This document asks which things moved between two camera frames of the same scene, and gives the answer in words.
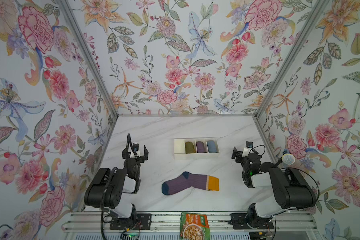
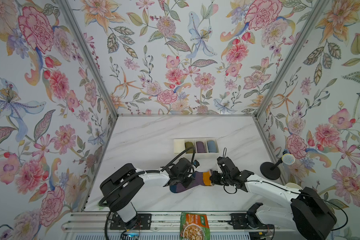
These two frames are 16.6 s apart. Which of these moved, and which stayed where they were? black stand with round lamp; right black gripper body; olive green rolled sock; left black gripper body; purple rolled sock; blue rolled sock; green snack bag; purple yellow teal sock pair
Moved: right black gripper body; purple yellow teal sock pair; left black gripper body
Stayed: green snack bag; blue rolled sock; black stand with round lamp; olive green rolled sock; purple rolled sock
